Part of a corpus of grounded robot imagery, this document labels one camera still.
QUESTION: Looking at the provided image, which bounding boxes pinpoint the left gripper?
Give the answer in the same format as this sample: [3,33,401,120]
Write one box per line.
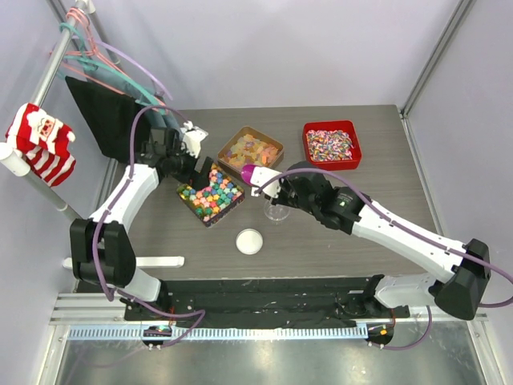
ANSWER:
[166,140,212,191]

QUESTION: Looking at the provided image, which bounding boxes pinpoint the star candy tin box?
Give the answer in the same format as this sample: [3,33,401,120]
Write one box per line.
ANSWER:
[176,164,245,228]

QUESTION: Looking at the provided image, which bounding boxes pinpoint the purple plastic scoop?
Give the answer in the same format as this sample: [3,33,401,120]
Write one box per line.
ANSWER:
[240,164,261,186]

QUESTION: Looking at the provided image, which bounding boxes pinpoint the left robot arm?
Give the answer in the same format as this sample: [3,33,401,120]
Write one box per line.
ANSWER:
[70,122,213,320]

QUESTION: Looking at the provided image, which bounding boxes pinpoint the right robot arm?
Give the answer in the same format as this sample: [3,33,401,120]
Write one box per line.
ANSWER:
[253,166,491,320]

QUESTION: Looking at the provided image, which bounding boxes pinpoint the clear plastic cup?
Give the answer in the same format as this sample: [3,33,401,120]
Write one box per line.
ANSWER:
[264,201,290,225]

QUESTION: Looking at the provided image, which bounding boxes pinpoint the brown gummy candy tin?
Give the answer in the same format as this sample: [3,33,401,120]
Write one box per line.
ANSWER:
[217,126,285,180]

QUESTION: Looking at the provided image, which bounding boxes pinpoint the white round lid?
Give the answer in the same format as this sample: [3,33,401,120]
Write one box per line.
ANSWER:
[235,229,264,255]

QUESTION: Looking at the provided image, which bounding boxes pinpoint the red candy box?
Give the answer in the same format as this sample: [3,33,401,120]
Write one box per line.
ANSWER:
[302,120,362,171]

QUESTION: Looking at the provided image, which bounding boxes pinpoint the grey-blue cloth on hanger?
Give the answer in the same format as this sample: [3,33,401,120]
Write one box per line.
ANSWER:
[83,64,180,130]

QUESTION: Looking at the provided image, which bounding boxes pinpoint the black cloth on hanger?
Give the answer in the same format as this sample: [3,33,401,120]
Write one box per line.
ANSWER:
[65,76,142,164]

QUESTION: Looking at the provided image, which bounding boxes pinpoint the purple hanger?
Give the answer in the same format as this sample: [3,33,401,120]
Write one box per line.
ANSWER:
[96,40,173,100]

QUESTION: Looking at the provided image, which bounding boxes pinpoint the santa red striped sock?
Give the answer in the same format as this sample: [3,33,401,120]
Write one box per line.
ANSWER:
[6,103,76,188]

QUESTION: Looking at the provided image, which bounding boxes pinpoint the pink hanger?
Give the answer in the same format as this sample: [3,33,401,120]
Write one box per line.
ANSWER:
[59,2,169,106]

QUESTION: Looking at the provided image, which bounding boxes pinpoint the teal hanger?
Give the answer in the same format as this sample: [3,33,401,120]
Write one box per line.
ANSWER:
[59,22,164,107]

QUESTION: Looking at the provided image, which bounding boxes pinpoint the metal clothes rack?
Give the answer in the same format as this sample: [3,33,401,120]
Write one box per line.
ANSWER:
[1,1,184,269]

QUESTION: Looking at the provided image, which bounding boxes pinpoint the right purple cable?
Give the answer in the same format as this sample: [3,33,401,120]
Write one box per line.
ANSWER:
[252,168,513,352]

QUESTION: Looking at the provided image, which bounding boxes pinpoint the purple cable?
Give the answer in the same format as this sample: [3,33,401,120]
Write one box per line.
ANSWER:
[252,168,513,352]
[91,105,208,348]

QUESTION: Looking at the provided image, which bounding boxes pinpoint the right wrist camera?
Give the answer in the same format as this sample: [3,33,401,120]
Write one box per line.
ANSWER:
[250,167,281,198]

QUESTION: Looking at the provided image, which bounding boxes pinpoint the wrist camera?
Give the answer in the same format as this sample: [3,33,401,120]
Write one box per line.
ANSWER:
[180,120,208,159]
[250,167,281,198]

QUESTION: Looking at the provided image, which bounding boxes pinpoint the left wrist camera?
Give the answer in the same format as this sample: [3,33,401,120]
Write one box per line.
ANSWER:
[180,120,208,159]

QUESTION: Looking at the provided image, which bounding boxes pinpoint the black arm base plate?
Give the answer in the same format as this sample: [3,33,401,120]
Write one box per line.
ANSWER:
[119,276,410,328]

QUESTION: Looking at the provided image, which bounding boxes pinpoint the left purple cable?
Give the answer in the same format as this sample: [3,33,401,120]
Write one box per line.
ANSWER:
[91,105,208,348]

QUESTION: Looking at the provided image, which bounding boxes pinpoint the white cable duct strip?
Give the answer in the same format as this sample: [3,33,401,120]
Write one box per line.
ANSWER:
[67,323,368,342]

